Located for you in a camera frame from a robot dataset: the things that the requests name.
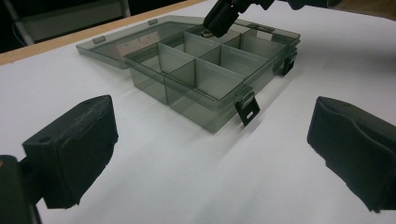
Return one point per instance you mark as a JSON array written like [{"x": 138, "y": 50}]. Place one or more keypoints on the grey translucent plastic organizer box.
[{"x": 202, "y": 68}]

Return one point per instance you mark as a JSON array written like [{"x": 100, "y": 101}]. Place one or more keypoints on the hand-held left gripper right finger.
[{"x": 355, "y": 146}]

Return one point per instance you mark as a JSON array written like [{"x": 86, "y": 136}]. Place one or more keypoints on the small shiny metal part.
[{"x": 208, "y": 33}]

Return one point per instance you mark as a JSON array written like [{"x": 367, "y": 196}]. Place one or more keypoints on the white metal frame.
[{"x": 77, "y": 21}]

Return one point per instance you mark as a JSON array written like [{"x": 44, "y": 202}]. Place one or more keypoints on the white metal stand leg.
[{"x": 18, "y": 20}]

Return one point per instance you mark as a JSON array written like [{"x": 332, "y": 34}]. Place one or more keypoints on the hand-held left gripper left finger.
[{"x": 74, "y": 146}]

